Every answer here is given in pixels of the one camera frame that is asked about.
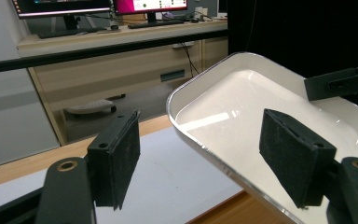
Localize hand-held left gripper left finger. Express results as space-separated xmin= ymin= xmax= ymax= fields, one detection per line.
xmin=87 ymin=109 xmax=142 ymax=212

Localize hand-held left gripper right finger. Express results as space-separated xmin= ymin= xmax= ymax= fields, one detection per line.
xmin=258 ymin=107 xmax=337 ymax=209

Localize light wooden desk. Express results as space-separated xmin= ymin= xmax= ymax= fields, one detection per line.
xmin=16 ymin=19 xmax=229 ymax=147

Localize white cabinet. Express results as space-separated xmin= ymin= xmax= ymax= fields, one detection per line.
xmin=0 ymin=0 xmax=61 ymax=172

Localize white power strip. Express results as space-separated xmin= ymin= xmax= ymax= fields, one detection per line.
xmin=172 ymin=40 xmax=196 ymax=49

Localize black keyboard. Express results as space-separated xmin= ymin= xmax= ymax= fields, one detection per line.
xmin=36 ymin=26 xmax=107 ymax=40
xmin=127 ymin=19 xmax=186 ymax=30

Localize computer monitor pink screen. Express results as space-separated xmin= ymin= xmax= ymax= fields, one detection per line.
xmin=113 ymin=0 xmax=189 ymax=24

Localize wide computer monitor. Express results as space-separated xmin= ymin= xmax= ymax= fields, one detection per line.
xmin=10 ymin=0 xmax=113 ymax=31

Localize black horizontal frame bar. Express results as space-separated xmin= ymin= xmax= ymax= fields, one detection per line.
xmin=0 ymin=29 xmax=229 ymax=76

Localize black desk cables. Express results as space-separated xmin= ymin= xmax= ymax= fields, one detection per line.
xmin=180 ymin=41 xmax=201 ymax=77

